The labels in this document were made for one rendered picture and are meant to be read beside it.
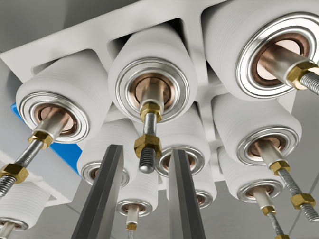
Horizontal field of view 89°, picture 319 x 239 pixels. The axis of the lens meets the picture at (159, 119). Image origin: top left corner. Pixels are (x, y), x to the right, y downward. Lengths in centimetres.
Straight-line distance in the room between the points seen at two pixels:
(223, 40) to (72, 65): 17
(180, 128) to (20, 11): 41
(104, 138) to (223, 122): 19
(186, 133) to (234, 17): 14
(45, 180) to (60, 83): 36
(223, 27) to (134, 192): 29
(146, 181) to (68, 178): 29
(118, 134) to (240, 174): 22
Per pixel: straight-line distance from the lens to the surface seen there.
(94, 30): 24
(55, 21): 46
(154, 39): 17
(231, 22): 19
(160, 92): 16
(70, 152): 54
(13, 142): 49
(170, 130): 23
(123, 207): 37
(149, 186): 35
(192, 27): 23
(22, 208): 53
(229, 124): 25
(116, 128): 29
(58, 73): 22
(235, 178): 33
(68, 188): 57
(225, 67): 17
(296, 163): 86
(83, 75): 22
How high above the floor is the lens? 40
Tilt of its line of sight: 52 degrees down
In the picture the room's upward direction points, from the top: 180 degrees counter-clockwise
